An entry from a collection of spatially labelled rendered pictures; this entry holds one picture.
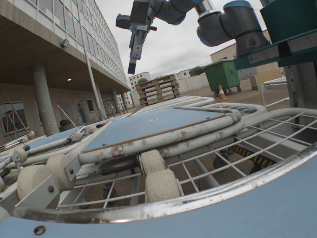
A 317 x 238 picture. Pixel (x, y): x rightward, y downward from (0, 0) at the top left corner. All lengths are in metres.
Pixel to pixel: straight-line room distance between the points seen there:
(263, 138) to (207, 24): 0.63
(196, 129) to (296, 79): 0.63
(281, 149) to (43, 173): 0.47
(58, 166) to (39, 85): 6.49
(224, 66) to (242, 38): 5.60
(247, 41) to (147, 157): 0.66
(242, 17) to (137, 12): 0.60
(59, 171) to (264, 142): 0.48
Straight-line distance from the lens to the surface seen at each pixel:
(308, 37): 0.57
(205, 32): 0.90
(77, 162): 0.32
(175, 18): 0.71
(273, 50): 0.65
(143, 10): 0.27
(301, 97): 0.86
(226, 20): 0.83
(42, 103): 6.58
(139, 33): 0.49
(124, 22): 0.60
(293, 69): 0.85
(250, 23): 0.79
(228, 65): 6.57
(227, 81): 6.38
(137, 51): 0.47
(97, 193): 1.46
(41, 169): 0.21
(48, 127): 6.50
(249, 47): 0.75
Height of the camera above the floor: 0.63
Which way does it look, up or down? 8 degrees down
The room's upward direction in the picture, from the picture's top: 16 degrees counter-clockwise
